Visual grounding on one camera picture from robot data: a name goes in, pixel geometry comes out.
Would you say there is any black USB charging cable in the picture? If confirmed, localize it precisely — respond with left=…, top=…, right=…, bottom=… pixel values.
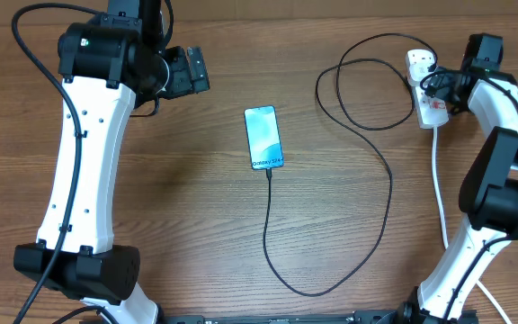
left=262, top=32, right=439, bottom=298

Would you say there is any Samsung Galaxy smartphone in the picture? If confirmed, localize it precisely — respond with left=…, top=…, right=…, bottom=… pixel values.
left=244, top=105, right=284, bottom=170

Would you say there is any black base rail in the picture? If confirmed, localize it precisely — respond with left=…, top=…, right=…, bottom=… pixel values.
left=150, top=308, right=480, bottom=324

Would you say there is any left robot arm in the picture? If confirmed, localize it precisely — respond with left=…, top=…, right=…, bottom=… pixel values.
left=13, top=0, right=210, bottom=323

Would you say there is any white power strip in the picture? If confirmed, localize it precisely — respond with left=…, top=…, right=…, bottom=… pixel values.
left=406, top=49, right=449, bottom=129

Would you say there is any white USB wall charger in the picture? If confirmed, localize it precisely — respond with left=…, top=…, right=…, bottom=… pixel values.
left=407, top=63, right=435, bottom=87

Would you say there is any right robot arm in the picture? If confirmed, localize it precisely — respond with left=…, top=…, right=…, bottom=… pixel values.
left=383, top=33, right=518, bottom=323

